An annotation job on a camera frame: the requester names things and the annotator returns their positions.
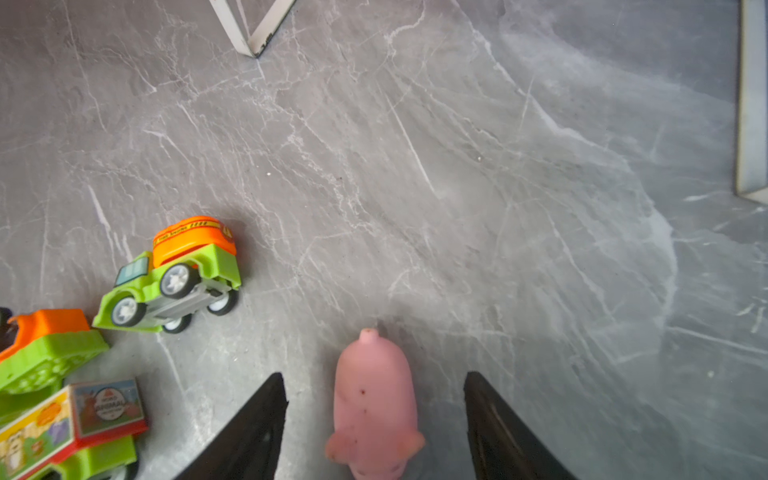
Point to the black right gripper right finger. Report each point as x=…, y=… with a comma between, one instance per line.
x=501, y=444

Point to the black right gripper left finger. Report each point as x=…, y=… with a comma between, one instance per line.
x=249, y=446

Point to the pink toy pig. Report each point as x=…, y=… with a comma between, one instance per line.
x=374, y=409

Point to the orange toy truck middle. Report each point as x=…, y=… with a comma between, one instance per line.
x=82, y=431

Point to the green orange toy truck top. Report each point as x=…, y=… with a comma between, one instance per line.
x=192, y=266

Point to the green toy truck middle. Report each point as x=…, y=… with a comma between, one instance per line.
x=38, y=351

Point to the aluminium corner post right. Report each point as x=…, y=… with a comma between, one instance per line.
x=751, y=157

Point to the white shelf frame with wood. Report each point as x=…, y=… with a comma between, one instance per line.
x=251, y=25

